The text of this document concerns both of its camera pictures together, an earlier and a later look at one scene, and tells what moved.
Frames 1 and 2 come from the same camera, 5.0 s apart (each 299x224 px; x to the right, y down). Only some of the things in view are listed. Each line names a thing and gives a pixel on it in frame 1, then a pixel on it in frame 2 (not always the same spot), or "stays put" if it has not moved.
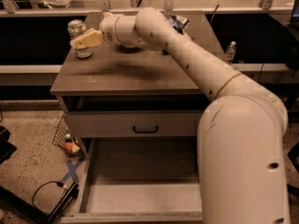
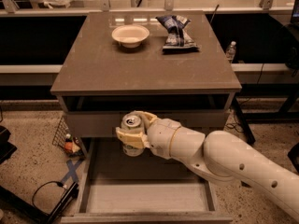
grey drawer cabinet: (135, 111) stays put
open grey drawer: (139, 180) stays put
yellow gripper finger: (90, 37) -> (134, 138)
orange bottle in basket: (70, 145) stays put
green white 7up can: (76, 28) -> (132, 121)
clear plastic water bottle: (231, 51) stays put
